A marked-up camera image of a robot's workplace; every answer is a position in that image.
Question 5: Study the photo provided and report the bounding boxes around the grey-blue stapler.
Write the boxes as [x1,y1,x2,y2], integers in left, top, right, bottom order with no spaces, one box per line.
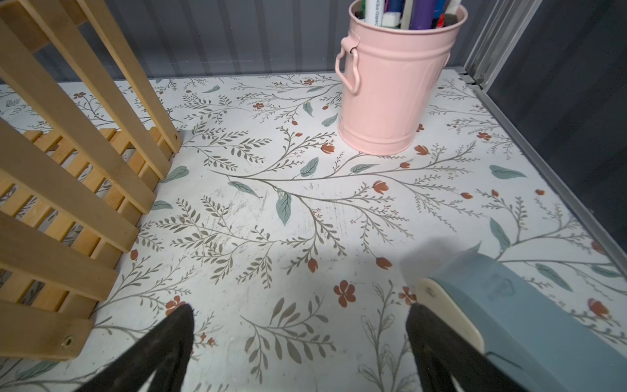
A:
[415,252,626,391]

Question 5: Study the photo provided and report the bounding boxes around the markers in pink bucket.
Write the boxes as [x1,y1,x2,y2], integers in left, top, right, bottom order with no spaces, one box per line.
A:
[354,0,461,30]

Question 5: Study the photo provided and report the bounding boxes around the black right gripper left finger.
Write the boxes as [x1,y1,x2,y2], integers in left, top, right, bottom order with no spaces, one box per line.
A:
[78,304,194,391]

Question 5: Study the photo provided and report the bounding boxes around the pink metal pen bucket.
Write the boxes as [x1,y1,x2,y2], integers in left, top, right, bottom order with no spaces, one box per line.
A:
[335,1,469,155]

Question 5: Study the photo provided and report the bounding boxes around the wooden two-tier plant rack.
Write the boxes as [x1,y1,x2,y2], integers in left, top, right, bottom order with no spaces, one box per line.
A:
[1,1,181,361]

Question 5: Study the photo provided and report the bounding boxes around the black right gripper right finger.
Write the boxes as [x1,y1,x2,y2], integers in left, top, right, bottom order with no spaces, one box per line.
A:
[406,304,524,391]

